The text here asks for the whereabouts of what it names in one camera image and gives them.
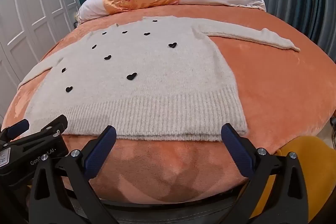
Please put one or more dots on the white wardrobe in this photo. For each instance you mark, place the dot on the white wardrobe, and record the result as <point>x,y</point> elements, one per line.
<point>39,19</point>

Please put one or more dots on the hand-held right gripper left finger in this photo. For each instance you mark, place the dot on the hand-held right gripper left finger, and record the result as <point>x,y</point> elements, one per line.
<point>101,152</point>

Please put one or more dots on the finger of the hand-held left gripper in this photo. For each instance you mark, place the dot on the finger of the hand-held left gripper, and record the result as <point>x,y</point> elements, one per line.
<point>17,126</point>
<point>56,123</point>

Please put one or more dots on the cream sweater with black hearts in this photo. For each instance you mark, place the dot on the cream sweater with black hearts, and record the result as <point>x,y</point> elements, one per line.
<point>157,77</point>

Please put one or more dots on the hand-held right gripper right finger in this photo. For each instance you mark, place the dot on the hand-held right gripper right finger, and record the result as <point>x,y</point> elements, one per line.
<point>235,150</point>

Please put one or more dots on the orange plush blanket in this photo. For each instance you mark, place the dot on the orange plush blanket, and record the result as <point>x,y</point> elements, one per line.
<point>275,77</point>

